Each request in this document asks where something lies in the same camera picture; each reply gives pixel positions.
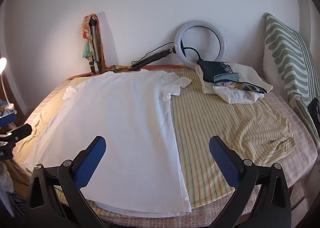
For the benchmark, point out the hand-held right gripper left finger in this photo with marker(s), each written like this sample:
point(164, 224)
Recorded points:
point(90, 165)

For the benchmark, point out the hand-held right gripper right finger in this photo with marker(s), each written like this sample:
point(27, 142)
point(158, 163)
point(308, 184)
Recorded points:
point(225, 165)

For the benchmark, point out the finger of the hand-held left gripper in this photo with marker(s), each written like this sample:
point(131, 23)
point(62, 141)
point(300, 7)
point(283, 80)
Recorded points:
point(7, 119)
point(21, 131)

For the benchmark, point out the white t-shirt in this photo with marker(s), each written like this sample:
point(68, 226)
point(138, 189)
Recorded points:
point(112, 118)

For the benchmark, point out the grey blue cloth pile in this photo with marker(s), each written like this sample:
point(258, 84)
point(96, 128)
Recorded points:
point(7, 185)

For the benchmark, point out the yellow striped bed sheet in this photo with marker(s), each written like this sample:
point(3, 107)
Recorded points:
point(200, 130)

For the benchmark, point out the white desk lamp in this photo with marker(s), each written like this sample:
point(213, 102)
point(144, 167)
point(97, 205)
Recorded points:
point(2, 64)

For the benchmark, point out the white folded garment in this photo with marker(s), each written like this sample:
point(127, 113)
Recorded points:
point(235, 96)

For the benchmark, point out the dark blue printed garment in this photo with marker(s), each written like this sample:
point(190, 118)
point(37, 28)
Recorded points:
point(212, 69)

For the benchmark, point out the dark cloth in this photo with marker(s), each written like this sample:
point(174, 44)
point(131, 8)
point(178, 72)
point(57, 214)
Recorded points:
point(315, 113)

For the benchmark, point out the colourful patterned scarf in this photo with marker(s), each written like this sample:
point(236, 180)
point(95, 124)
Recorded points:
point(86, 48)

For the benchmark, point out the silver black tripod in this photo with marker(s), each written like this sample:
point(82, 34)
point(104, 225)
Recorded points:
point(94, 38)

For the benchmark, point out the green white striped pillow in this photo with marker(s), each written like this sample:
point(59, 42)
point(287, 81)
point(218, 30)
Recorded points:
point(287, 55)

